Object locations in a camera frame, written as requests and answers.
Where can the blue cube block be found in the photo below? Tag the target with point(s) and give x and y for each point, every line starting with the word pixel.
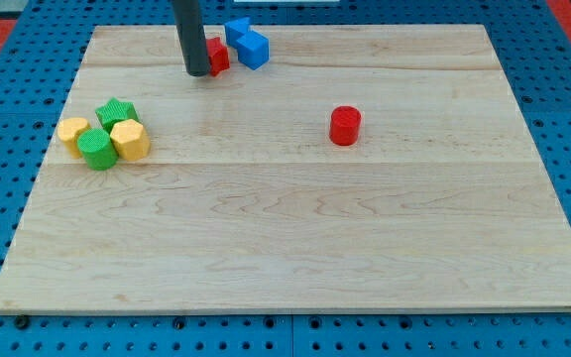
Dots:
pixel 253 50

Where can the wooden board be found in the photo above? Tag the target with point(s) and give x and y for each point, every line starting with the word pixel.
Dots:
pixel 245 206

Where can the red cylinder block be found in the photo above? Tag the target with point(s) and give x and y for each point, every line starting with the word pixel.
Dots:
pixel 344 126

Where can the red star block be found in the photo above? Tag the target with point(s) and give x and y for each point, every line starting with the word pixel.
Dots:
pixel 218 56

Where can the blue triangular block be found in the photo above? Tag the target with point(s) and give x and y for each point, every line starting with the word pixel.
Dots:
pixel 235 30

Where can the yellow hexagon block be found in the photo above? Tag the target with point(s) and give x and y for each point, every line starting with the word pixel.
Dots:
pixel 130 140

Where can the green star block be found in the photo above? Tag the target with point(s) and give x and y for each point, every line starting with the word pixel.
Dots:
pixel 115 111

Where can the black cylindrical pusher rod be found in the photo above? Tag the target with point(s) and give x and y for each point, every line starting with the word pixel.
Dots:
pixel 191 36

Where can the green cylinder block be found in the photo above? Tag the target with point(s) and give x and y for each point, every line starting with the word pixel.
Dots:
pixel 96 147

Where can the yellow rounded block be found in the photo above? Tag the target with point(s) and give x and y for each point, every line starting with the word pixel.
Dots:
pixel 69 130

